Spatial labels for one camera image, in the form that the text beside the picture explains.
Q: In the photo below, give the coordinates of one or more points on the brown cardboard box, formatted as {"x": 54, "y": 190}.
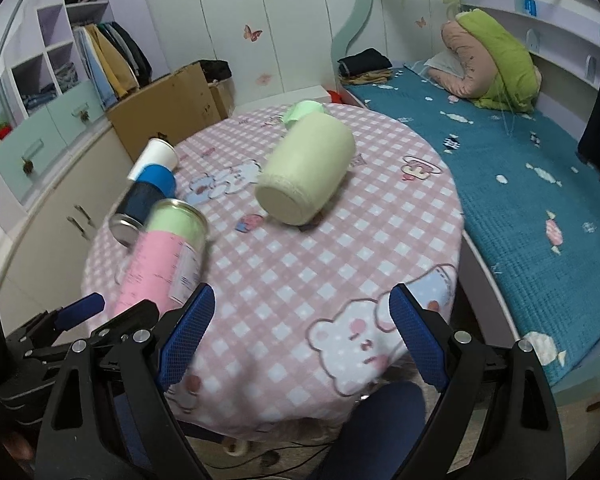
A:
{"x": 172, "y": 108}

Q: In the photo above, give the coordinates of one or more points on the red item behind table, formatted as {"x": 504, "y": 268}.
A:
{"x": 335, "y": 97}

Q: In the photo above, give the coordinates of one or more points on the white wardrobe with butterflies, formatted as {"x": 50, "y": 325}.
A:
{"x": 272, "y": 46}

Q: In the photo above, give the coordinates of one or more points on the pink green can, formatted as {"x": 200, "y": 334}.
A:
{"x": 166, "y": 261}

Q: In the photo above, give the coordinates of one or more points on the blue black CoolTowel can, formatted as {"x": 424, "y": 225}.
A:
{"x": 154, "y": 183}

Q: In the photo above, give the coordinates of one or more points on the mint drawer unit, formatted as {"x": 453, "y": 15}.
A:
{"x": 29, "y": 150}

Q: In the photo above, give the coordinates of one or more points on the white paper cup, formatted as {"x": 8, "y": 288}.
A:
{"x": 156, "y": 152}

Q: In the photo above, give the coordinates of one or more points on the teal bed blanket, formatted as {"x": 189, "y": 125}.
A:
{"x": 531, "y": 208}

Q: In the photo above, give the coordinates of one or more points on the lilac bed headboard shelf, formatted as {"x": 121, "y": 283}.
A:
{"x": 563, "y": 37}

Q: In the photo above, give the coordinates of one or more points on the pale yellow-green cup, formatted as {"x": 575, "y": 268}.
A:
{"x": 305, "y": 169}

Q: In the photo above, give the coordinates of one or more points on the blue chair seat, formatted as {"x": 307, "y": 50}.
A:
{"x": 377, "y": 438}

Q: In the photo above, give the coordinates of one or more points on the green pillow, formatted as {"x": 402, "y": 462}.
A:
{"x": 516, "y": 84}

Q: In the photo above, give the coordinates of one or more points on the small light green cup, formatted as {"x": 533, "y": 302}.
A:
{"x": 301, "y": 109}

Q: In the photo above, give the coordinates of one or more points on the hanging clothes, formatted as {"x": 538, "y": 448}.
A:
{"x": 113, "y": 60}

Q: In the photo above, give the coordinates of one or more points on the white curved cabinet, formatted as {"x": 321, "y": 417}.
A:
{"x": 44, "y": 242}

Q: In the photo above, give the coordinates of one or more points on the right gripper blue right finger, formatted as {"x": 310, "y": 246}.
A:
{"x": 423, "y": 332}

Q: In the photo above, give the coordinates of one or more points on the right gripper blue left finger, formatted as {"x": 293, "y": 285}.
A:
{"x": 185, "y": 328}

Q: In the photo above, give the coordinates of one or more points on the folded dark clothes pile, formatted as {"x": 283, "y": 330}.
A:
{"x": 366, "y": 67}

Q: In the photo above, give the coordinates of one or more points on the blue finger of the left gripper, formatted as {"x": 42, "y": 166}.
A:
{"x": 81, "y": 310}

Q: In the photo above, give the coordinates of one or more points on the black bag on box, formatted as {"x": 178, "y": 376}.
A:
{"x": 215, "y": 70}

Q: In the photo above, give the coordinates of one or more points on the pink checkered tablecloth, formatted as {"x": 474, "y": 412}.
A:
{"x": 301, "y": 327}

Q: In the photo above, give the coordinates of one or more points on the pink pillow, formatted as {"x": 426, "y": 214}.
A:
{"x": 464, "y": 68}

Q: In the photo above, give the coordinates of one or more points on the lilac open shelf unit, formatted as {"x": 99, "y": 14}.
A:
{"x": 39, "y": 41}

